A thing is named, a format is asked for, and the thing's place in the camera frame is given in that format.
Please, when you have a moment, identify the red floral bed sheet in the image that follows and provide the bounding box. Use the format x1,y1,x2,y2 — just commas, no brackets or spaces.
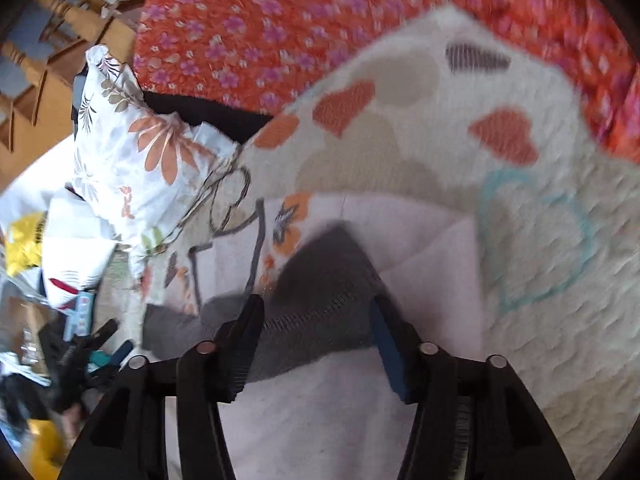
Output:
134,0,639,161

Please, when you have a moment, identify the heart patterned quilted bedspread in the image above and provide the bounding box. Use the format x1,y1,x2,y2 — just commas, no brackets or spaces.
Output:
96,6,639,479

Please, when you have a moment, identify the white floral leaf pillow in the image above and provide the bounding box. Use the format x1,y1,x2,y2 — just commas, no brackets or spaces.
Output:
73,44,240,278

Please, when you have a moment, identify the pale pink grey-trimmed sweater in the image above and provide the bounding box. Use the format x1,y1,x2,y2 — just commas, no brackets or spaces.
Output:
142,193,484,479

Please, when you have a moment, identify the wooden spindle chair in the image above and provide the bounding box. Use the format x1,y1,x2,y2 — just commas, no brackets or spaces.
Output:
1,0,145,188

